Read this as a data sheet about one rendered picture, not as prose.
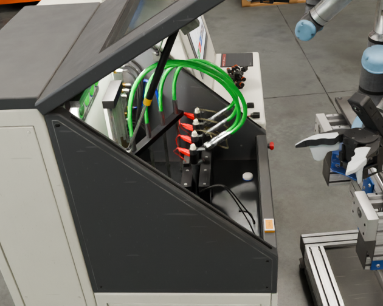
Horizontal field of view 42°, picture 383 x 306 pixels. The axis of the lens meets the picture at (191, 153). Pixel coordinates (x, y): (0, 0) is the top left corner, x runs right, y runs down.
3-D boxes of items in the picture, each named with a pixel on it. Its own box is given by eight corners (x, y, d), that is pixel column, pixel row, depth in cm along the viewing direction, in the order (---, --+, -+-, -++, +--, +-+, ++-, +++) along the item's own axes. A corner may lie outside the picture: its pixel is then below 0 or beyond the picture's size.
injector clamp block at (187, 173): (211, 219, 179) (209, 185, 171) (183, 219, 180) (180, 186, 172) (214, 163, 207) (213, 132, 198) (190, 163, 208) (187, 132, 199)
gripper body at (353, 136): (362, 181, 102) (405, 161, 107) (363, 143, 98) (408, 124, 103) (335, 167, 109) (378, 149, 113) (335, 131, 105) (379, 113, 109)
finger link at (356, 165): (362, 197, 95) (370, 172, 102) (362, 170, 92) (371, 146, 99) (345, 195, 96) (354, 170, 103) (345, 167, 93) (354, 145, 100)
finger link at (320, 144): (296, 166, 108) (341, 163, 106) (295, 141, 105) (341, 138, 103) (295, 158, 111) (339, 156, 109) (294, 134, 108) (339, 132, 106)
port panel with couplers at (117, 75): (131, 135, 188) (118, 57, 171) (122, 135, 189) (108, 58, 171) (137, 116, 199) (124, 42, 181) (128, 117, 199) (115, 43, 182)
